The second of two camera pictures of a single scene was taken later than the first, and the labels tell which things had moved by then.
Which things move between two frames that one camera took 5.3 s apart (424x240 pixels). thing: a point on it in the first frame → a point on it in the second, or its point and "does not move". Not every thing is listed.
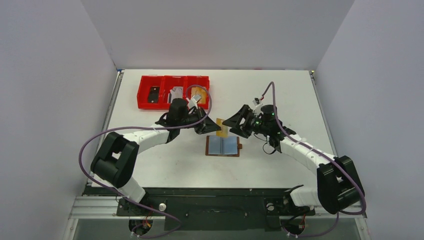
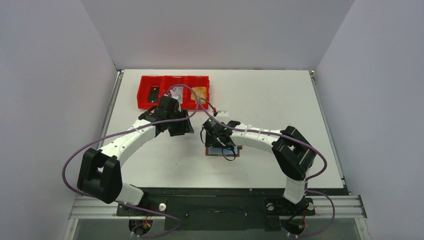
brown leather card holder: [220, 146] does not move
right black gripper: [245, 120] → [215, 134]
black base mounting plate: [212, 210] does not move
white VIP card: [176, 92] does not move
